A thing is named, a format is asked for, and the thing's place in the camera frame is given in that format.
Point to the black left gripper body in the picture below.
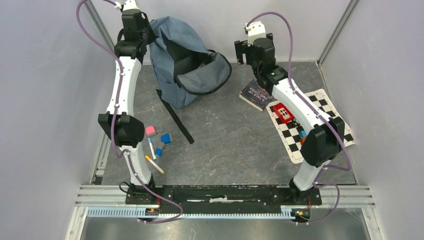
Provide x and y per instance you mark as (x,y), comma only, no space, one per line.
(148,34)

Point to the blue grey glue stick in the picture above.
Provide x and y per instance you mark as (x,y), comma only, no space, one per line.
(159,149)

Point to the blue fabric backpack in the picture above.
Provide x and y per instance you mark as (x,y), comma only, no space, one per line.
(184,67)

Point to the striped colour block stack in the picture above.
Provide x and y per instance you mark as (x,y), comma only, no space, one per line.
(303,135)

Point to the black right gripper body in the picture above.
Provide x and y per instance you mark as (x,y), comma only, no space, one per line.
(242,47)

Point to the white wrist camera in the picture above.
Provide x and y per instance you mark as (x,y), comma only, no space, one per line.
(127,5)
(255,30)

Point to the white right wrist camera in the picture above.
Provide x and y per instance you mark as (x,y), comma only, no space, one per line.
(255,30)

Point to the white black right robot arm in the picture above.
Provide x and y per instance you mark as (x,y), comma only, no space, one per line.
(324,133)

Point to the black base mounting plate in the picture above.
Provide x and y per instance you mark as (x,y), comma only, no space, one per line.
(222,199)

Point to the blue cap marker pen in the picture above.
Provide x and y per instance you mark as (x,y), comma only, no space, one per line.
(152,149)

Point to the slotted cable duct rail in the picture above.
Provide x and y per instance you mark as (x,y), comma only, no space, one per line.
(144,213)

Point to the blue pencil sharpener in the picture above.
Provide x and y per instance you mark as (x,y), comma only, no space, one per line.
(166,138)

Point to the red toy block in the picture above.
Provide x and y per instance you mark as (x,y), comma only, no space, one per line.
(283,114)

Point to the yellow cap marker pen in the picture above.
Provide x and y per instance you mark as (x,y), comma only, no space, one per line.
(152,162)

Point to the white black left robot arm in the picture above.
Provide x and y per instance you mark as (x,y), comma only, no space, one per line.
(125,131)

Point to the pink grey eraser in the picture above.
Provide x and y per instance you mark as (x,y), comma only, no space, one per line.
(150,131)

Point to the dark orange paperback book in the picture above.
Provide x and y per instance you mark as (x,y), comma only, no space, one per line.
(256,96)

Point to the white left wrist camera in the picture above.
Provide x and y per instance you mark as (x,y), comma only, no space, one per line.
(127,5)

